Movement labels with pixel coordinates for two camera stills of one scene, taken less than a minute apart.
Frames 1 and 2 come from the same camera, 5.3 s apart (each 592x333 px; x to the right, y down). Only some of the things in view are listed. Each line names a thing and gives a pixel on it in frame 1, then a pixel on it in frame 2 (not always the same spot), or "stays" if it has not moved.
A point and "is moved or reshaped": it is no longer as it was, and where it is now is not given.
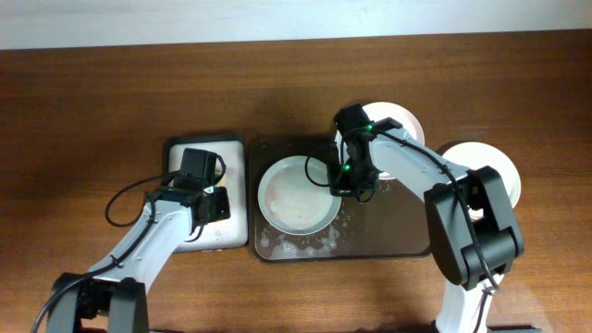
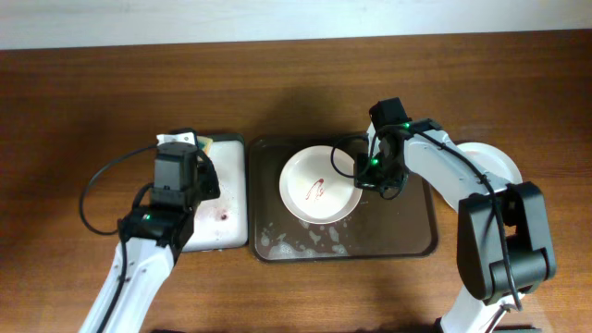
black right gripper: x=339 y=188 to x=362 y=178
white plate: x=399 y=114 is moved or reshaped
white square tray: x=224 y=234 stays
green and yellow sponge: x=223 y=180 to x=205 y=144
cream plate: x=474 y=155 stays
